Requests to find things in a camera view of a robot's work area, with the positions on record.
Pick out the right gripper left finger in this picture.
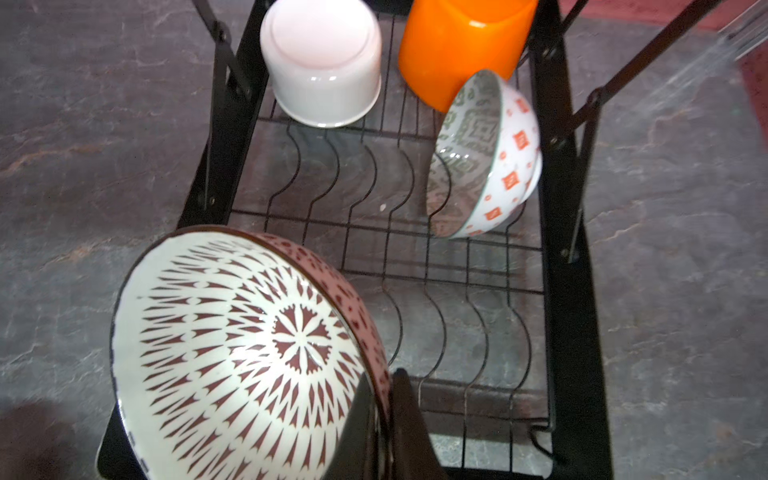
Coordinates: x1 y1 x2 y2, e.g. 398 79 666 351
324 375 378 480

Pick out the black wire dish rack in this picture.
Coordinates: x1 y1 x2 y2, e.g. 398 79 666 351
95 0 730 480

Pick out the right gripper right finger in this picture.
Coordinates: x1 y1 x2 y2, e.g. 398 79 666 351
391 368 447 480

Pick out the orange plastic bowl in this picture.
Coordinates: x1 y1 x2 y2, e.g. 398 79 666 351
398 0 538 113

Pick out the green patterned ceramic bowl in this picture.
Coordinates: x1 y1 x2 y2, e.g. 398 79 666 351
426 70 543 238

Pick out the red patterned bowl underneath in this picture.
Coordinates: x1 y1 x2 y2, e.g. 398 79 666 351
110 226 391 479

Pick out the white pink bowl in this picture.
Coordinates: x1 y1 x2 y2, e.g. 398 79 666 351
260 0 382 128

